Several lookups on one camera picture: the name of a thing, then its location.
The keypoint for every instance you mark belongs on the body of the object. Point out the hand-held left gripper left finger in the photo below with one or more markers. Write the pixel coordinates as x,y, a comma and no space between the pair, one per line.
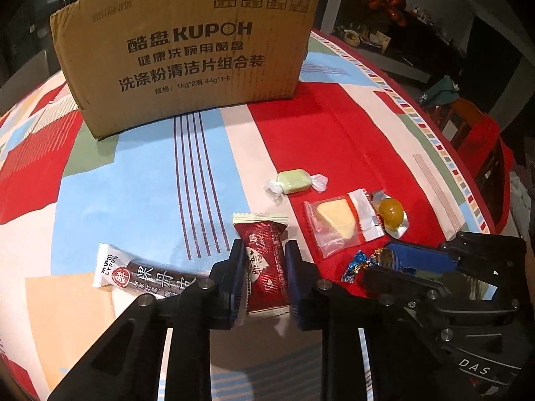
236,284

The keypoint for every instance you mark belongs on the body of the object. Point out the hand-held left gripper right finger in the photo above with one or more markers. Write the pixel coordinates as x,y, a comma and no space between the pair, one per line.
294,288

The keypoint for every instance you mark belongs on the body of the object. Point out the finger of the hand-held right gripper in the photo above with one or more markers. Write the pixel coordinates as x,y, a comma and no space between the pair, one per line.
422,259
401,286

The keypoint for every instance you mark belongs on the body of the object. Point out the dark red snack packet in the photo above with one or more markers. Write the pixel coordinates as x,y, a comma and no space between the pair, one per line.
265,259

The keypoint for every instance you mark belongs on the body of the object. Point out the blue foil candy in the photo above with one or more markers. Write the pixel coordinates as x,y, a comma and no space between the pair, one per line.
359,265

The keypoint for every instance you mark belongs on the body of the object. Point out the brown cardboard box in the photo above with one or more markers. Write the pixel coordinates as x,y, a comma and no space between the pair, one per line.
188,50

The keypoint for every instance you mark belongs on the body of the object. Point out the yellow round candy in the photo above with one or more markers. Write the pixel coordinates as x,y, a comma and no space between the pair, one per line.
391,213

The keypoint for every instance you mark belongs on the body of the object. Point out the clear packet with yellow cake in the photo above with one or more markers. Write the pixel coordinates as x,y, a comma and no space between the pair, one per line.
338,217

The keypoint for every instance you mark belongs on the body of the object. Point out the brown snack bar packet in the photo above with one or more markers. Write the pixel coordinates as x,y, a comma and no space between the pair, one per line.
142,277

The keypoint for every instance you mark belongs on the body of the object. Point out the green candy in white wrapper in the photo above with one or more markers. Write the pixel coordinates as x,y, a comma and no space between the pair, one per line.
296,181

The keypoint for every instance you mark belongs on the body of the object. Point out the colourful patchwork tablecloth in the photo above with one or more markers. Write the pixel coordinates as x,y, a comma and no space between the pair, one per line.
146,183

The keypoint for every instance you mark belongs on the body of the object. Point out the green cloth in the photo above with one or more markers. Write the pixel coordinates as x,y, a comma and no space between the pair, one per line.
441,90

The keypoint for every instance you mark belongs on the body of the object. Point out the white sideboard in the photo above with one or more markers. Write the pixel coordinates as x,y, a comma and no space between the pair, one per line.
401,64

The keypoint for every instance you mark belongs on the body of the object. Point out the red foil balloons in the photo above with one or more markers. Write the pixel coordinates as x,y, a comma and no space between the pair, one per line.
388,4

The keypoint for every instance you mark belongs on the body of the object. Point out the grey dining chair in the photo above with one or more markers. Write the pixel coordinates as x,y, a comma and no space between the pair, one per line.
33,69

